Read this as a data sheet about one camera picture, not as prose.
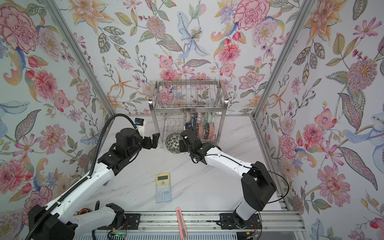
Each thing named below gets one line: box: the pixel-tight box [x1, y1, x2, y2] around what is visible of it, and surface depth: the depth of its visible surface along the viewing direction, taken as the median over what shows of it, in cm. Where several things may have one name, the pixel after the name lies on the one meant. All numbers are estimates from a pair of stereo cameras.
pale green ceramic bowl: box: [203, 112, 214, 126], surface depth 109 cm
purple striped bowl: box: [184, 112, 192, 124], surface depth 106 cm
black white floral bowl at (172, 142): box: [165, 132, 183, 154], surface depth 87 cm
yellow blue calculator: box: [155, 172, 172, 204], surface depth 85 cm
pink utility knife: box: [176, 206, 188, 240], surface depth 74 cm
